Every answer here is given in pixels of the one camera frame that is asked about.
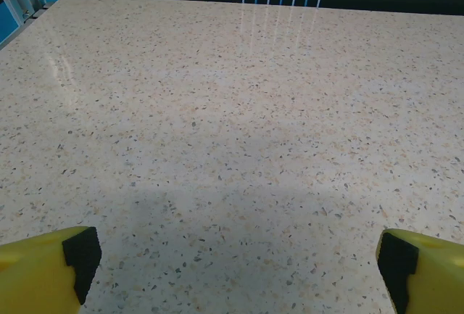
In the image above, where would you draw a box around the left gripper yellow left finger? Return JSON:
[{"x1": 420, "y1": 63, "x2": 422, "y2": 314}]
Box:
[{"x1": 0, "y1": 226, "x2": 102, "y2": 314}]

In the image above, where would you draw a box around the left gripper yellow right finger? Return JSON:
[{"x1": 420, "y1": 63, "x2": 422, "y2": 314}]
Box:
[{"x1": 375, "y1": 229, "x2": 464, "y2": 314}]

